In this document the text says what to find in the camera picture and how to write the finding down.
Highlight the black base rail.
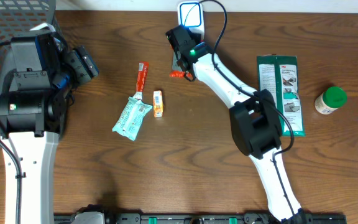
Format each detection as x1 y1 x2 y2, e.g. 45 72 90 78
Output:
54 212 348 224

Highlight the pale green wipes packet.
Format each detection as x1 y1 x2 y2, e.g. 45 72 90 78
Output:
112 96 152 141

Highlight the small orange juice box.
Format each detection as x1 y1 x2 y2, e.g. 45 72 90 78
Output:
153 90 163 118

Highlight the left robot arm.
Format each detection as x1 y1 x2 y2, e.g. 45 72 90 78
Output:
0 30 99 223

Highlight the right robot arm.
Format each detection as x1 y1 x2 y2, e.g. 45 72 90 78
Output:
166 25 307 223

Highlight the red snack stick packet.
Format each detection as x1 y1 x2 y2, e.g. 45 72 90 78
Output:
133 62 149 100

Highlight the green lid white jar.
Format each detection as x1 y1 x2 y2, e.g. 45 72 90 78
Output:
314 86 347 114

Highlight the orange red snack pouch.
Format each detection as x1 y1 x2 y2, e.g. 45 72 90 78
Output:
170 70 193 78

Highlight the green snack packet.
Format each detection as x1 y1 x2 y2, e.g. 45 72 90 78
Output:
257 55 305 136

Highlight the white barcode scanner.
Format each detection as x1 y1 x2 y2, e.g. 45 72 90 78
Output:
177 1 204 35

